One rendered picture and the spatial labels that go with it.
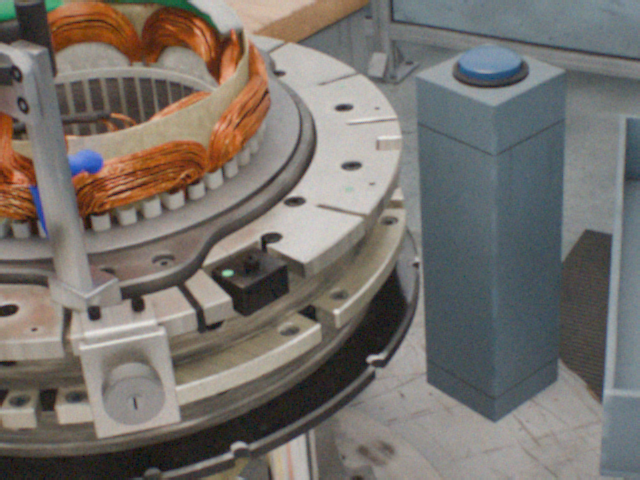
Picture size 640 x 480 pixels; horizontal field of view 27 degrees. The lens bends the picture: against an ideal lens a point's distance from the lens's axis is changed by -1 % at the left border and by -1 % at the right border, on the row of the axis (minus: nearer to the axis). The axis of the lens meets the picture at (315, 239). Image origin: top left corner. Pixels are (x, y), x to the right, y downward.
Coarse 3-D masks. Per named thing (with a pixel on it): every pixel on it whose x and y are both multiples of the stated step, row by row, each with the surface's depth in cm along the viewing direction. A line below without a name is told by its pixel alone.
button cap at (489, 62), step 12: (480, 48) 87; (492, 48) 86; (504, 48) 86; (468, 60) 85; (480, 60) 85; (492, 60) 85; (504, 60) 85; (516, 60) 85; (468, 72) 85; (480, 72) 84; (492, 72) 84; (504, 72) 84; (516, 72) 85
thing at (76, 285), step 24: (24, 48) 49; (48, 72) 49; (48, 96) 49; (48, 120) 50; (48, 144) 51; (48, 168) 51; (48, 192) 52; (72, 192) 52; (48, 216) 53; (72, 216) 52; (72, 240) 53; (72, 264) 53; (72, 288) 54; (96, 288) 54
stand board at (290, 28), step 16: (224, 0) 91; (240, 0) 91; (256, 0) 91; (272, 0) 91; (288, 0) 91; (304, 0) 90; (320, 0) 91; (336, 0) 92; (352, 0) 93; (368, 0) 95; (240, 16) 89; (256, 16) 89; (272, 16) 88; (288, 16) 89; (304, 16) 90; (320, 16) 91; (336, 16) 93; (256, 32) 87; (272, 32) 88; (288, 32) 89; (304, 32) 90
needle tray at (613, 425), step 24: (624, 120) 72; (624, 144) 70; (624, 168) 74; (624, 192) 73; (624, 216) 71; (624, 240) 69; (624, 264) 67; (624, 288) 66; (624, 312) 64; (624, 336) 62; (624, 360) 61; (624, 384) 59; (624, 408) 53; (624, 432) 53; (600, 456) 54; (624, 456) 54
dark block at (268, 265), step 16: (240, 256) 58; (256, 256) 56; (272, 256) 57; (240, 272) 56; (256, 272) 56; (272, 272) 56; (224, 288) 57; (240, 288) 56; (256, 288) 56; (272, 288) 57; (288, 288) 57; (240, 304) 56; (256, 304) 56
